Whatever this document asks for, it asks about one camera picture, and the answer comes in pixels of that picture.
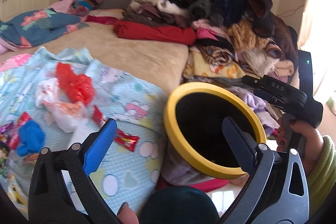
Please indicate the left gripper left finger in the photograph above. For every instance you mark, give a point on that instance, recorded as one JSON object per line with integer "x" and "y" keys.
{"x": 96, "y": 145}

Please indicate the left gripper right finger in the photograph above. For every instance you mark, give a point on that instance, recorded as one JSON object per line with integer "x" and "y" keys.
{"x": 242, "y": 145}

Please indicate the red candy bar wrapper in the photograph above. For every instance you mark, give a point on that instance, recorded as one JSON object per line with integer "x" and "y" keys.
{"x": 118, "y": 132}

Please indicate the white printed plastic bag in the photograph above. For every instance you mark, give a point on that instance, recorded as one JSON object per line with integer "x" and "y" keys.
{"x": 67, "y": 116}

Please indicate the red plastic bag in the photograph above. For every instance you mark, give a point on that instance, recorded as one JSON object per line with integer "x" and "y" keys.
{"x": 78, "y": 88}

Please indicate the blue plastic bag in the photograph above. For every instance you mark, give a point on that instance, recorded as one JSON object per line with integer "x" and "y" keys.
{"x": 32, "y": 138}

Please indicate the purple foil snack wrapper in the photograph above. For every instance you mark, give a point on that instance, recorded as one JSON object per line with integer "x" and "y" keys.
{"x": 5, "y": 130}

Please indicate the red cylindrical snack tube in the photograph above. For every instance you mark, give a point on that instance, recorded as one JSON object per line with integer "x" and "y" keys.
{"x": 14, "y": 138}

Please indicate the yellow white snack wrapper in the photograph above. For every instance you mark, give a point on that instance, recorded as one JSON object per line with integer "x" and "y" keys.
{"x": 17, "y": 196}

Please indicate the green sleeve forearm right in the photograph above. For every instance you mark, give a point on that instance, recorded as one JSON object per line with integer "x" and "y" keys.
{"x": 322, "y": 178}

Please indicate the yellow rimmed black trash bin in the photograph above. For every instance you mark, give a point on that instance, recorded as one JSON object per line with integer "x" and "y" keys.
{"x": 193, "y": 118}

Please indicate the hello kitty blue sheet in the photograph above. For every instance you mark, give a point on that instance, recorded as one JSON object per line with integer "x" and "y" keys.
{"x": 131, "y": 167}

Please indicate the pile of clothes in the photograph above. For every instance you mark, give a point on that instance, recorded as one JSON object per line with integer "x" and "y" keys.
{"x": 235, "y": 38}

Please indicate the beige bed blanket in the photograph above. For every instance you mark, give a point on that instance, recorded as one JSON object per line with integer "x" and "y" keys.
{"x": 160, "y": 63}

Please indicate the pink cartoon blanket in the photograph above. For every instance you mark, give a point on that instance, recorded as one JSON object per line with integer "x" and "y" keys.
{"x": 15, "y": 61}

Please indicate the red folded garment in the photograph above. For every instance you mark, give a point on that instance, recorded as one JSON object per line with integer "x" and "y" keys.
{"x": 171, "y": 34}

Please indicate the blue floral pink quilt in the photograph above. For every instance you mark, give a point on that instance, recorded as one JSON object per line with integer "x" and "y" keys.
{"x": 34, "y": 28}

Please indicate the striped colourful pillow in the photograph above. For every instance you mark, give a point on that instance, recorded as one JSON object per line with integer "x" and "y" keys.
{"x": 87, "y": 4}

